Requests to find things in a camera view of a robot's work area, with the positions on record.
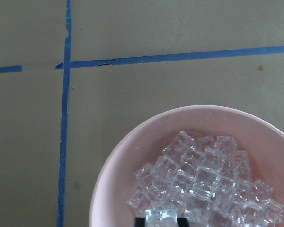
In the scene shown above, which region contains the pink bowl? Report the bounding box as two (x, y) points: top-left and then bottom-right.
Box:
(89, 105), (284, 227)

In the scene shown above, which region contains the pile of clear ice cubes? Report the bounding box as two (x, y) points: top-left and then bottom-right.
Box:
(127, 131), (284, 227)

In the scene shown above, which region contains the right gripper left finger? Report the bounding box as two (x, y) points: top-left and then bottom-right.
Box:
(134, 218), (145, 227)

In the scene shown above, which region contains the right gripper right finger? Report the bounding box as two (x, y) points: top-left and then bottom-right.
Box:
(177, 218), (189, 227)

